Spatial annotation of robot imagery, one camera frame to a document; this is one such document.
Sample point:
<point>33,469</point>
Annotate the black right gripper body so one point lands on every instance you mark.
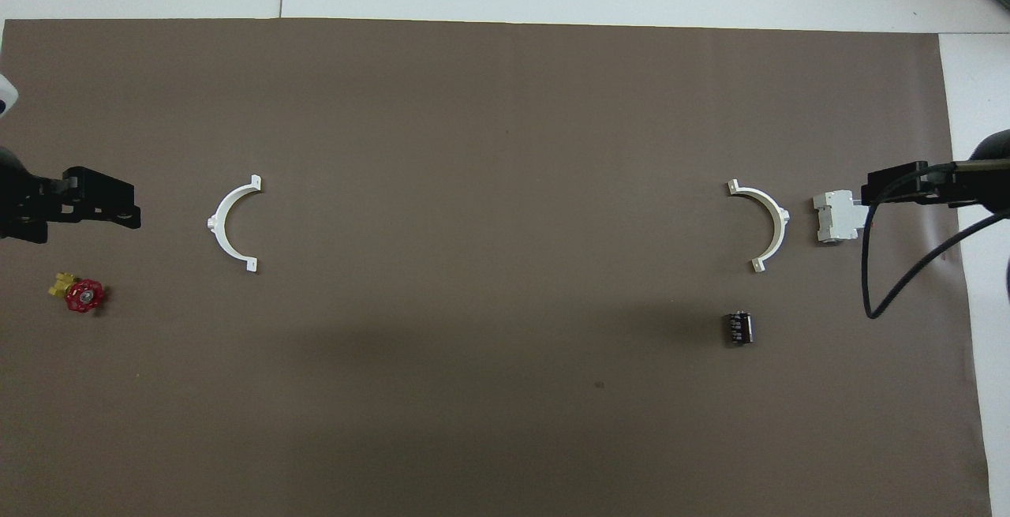
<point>986,177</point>

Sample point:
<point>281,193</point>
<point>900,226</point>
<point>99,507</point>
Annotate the red handwheel yellow valve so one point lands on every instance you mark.
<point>83,296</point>

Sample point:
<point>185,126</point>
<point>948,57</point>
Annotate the small black connector block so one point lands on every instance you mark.
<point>738,327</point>

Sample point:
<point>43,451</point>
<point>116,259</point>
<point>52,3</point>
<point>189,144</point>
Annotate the brown table mat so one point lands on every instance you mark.
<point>505,106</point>

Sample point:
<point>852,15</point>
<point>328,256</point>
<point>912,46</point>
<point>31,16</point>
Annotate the white circuit breaker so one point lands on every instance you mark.
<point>838,217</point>

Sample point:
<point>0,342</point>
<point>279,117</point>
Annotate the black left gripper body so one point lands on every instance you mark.
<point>24,197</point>

